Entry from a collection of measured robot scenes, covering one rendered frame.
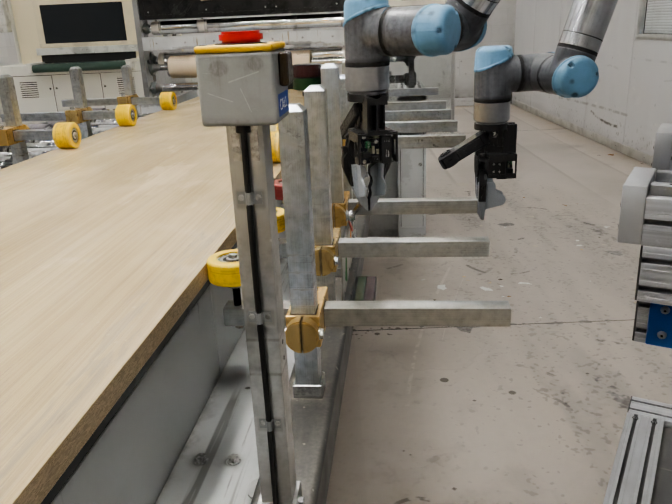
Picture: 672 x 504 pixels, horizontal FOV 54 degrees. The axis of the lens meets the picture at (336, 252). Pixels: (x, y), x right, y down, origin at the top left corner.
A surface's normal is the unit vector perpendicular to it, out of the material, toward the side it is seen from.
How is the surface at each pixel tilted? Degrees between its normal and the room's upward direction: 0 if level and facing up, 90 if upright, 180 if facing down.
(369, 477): 0
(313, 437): 0
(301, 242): 90
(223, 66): 90
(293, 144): 90
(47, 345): 0
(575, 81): 90
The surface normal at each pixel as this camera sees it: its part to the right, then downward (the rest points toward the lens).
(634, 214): -0.50, 0.30
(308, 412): -0.04, -0.94
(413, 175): -0.09, 0.33
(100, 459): 1.00, -0.01
